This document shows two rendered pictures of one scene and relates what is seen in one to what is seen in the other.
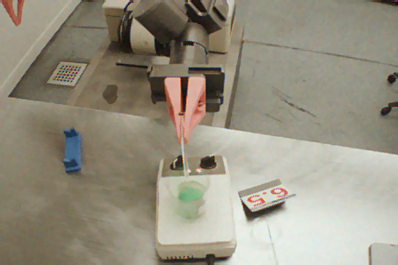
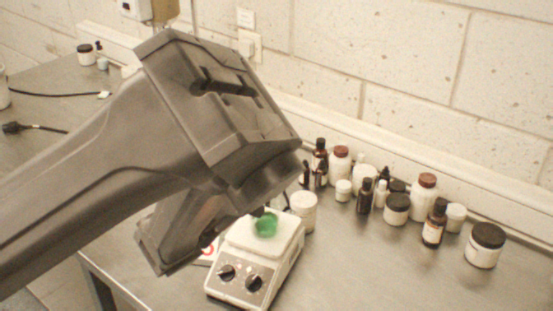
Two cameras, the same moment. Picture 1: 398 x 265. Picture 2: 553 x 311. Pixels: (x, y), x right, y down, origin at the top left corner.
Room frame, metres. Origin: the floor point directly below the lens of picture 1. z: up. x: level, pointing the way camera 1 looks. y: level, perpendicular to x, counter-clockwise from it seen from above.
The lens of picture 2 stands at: (0.82, 0.34, 1.50)
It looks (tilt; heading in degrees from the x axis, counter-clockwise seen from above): 35 degrees down; 206
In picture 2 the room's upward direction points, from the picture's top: straight up
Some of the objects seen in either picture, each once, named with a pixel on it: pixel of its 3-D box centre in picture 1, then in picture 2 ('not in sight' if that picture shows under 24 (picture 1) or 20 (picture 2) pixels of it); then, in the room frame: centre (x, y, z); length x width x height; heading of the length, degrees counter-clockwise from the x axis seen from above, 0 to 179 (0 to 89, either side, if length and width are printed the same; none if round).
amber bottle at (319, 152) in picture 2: not in sight; (319, 155); (-0.12, 0.00, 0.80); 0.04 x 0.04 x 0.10
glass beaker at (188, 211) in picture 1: (187, 193); (266, 216); (0.22, 0.02, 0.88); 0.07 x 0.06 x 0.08; 84
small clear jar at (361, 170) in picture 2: not in sight; (363, 181); (-0.09, 0.13, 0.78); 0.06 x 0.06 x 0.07
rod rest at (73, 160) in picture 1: (71, 148); not in sight; (0.38, 0.28, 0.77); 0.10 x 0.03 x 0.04; 12
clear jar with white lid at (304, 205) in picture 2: not in sight; (303, 212); (0.09, 0.04, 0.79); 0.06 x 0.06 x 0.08
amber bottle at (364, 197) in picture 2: not in sight; (365, 194); (-0.03, 0.15, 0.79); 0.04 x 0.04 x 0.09
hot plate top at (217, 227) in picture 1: (195, 208); (263, 229); (0.21, 0.01, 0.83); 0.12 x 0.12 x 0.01; 2
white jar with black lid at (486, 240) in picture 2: not in sight; (485, 244); (0.01, 0.42, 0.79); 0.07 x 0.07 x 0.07
